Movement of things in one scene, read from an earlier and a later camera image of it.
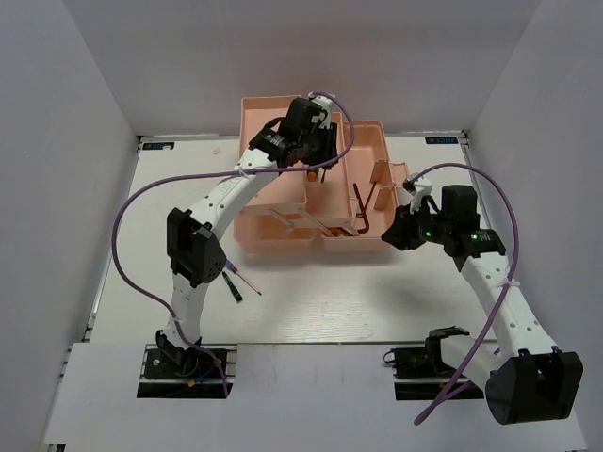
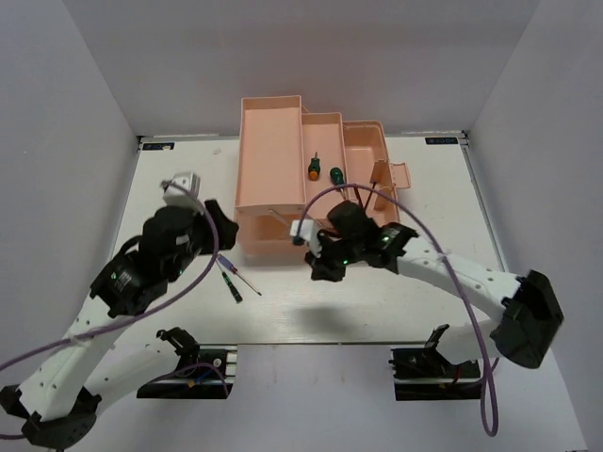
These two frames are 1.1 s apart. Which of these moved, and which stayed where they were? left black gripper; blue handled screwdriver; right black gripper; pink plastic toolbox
Moved: right black gripper; left black gripper
Stayed: pink plastic toolbox; blue handled screwdriver
